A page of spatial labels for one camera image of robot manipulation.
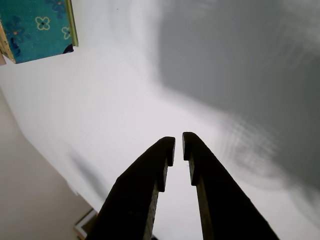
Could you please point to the white framed flat object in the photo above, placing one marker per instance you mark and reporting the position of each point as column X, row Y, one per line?
column 83, row 223

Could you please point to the floral yellow and teal box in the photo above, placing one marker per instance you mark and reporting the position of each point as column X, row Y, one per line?
column 35, row 32

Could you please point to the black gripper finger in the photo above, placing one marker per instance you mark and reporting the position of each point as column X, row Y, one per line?
column 140, row 190
column 220, row 200

